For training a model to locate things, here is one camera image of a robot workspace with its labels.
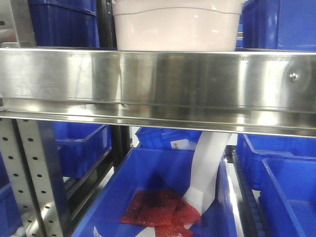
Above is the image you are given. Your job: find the blue bin rear lower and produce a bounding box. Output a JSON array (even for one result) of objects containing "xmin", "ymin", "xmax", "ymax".
[{"xmin": 136, "ymin": 127, "xmax": 202, "ymax": 150}]

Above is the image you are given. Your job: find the blue bin with red bag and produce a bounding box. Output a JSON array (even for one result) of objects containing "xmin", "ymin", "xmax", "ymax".
[{"xmin": 73, "ymin": 148, "xmax": 237, "ymax": 237}]

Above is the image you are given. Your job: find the stainless steel right shelf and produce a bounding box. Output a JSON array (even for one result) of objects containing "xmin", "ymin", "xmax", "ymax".
[{"xmin": 0, "ymin": 0, "xmax": 316, "ymax": 237}]

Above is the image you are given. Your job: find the blue bin lower right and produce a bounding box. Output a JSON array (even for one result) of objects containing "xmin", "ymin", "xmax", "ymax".
[{"xmin": 236, "ymin": 134, "xmax": 316, "ymax": 237}]

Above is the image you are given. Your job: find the blue bin upper left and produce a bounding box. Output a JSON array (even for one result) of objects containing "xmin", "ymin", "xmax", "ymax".
[{"xmin": 28, "ymin": 0, "xmax": 100, "ymax": 47}]

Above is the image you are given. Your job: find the blue bin upper right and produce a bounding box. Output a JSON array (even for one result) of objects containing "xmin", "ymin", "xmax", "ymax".
[{"xmin": 241, "ymin": 0, "xmax": 316, "ymax": 52}]

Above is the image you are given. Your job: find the red bubble wrap bag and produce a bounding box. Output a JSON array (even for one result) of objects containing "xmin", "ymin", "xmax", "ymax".
[{"xmin": 120, "ymin": 189, "xmax": 201, "ymax": 237}]

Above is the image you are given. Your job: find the blue bin behind post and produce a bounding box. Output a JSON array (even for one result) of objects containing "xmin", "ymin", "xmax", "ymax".
[{"xmin": 53, "ymin": 122, "xmax": 112, "ymax": 179}]

